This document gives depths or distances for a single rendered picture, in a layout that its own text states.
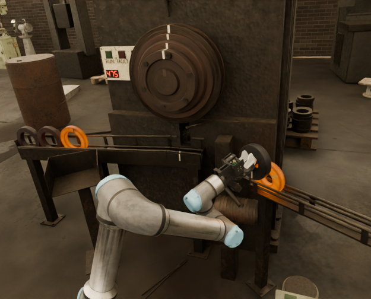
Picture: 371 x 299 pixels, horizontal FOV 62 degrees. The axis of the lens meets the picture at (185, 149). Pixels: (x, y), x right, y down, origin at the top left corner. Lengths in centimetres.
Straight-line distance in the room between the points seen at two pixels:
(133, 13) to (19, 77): 272
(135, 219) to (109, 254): 22
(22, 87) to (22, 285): 264
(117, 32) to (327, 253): 177
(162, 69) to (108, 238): 77
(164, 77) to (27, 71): 291
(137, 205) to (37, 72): 342
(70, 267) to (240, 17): 172
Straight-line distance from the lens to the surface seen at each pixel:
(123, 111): 188
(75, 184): 178
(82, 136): 198
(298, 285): 127
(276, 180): 140
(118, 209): 90
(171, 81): 143
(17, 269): 234
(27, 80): 422
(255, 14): 153
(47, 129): 213
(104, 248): 107
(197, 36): 144
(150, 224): 90
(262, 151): 127
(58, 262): 225
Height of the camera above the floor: 148
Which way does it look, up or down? 27 degrees down
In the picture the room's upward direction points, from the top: 5 degrees counter-clockwise
